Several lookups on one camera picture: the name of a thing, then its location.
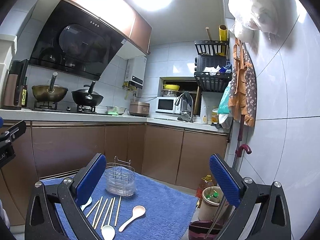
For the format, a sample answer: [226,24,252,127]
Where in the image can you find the small white spoon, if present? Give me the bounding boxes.
[80,197,92,211]

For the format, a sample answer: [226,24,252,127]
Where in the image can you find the wooden chopstick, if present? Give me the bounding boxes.
[100,198,114,230]
[86,200,100,218]
[92,196,103,229]
[94,198,108,229]
[114,196,122,227]

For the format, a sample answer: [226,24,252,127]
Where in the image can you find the large pale blue spoon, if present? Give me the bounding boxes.
[101,197,116,240]

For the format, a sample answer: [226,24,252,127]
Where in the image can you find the cream white spoon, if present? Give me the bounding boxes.
[118,205,146,232]

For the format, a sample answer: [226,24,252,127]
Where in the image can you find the chrome kitchen faucet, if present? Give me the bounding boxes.
[175,91,194,122]

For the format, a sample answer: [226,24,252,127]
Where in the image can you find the oil bottle yellow label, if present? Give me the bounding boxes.
[21,77,28,108]

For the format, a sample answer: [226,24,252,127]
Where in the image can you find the beige trash bin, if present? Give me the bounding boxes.
[198,186,223,221]

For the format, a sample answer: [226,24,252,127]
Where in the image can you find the gas stove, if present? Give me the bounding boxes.
[31,101,107,115]

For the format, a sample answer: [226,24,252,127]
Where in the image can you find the dark red basin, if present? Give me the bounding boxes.
[188,220,223,240]

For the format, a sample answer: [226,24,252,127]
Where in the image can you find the cooking oil jug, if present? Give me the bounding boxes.
[196,174,214,205]

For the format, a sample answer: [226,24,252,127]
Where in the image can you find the black frying pan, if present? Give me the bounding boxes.
[72,81,104,107]

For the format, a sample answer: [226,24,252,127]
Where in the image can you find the white appliance at left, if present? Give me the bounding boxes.
[0,34,17,93]

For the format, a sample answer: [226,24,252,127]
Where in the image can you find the steel bowl green board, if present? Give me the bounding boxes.
[106,106,126,115]

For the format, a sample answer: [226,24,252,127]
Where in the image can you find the brown lower cabinets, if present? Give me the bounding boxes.
[1,121,229,226]

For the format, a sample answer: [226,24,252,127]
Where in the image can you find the blue towel mat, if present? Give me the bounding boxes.
[41,172,199,240]

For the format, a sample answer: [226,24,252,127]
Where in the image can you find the teal plastic bag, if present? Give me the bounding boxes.
[217,82,231,114]

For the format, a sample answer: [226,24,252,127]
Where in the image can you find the orange floral apron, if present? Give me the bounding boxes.
[228,39,257,128]

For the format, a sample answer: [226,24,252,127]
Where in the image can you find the black range hood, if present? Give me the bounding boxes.
[29,1,126,81]

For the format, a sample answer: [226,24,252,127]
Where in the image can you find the brown rice cooker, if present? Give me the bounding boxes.
[128,101,150,117]

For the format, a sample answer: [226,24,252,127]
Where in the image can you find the white water heater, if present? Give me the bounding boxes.
[124,56,147,89]

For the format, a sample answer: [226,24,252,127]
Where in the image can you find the white microwave oven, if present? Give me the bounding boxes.
[156,96,180,114]

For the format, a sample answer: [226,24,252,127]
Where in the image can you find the yellow pot on shelf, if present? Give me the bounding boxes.
[163,84,180,91]

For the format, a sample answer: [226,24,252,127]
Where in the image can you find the yellow roll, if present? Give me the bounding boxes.
[218,24,228,56]

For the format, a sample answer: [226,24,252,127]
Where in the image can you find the wooden rolling pin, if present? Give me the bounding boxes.
[205,27,213,41]

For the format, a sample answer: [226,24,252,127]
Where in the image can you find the white plastic bag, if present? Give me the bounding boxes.
[228,0,298,43]

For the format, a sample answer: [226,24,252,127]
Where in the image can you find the brass wok with handle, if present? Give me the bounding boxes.
[32,72,68,103]

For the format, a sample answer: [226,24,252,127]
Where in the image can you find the clear wire utensil holder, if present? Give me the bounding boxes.
[105,155,136,197]

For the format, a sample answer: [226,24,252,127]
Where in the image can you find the black wall dish rack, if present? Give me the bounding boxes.
[194,40,232,93]

